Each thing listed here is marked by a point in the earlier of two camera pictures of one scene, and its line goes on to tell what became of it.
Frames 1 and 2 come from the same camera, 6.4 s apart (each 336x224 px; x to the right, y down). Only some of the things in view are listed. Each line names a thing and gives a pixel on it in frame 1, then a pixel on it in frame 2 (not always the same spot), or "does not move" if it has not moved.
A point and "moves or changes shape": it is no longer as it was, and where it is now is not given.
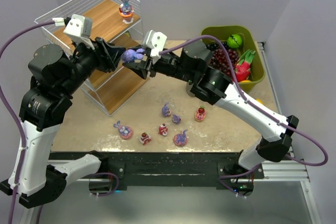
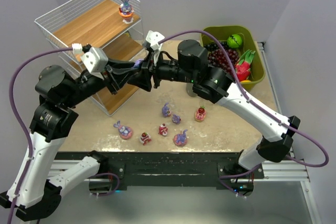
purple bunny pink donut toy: [180, 139] does not move
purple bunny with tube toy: [130, 55] moves or changes shape
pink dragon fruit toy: [243, 68] does not move
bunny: [126, 10] does not move
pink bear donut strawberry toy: [200, 114] does not move
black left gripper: [102, 54] → [112, 79]
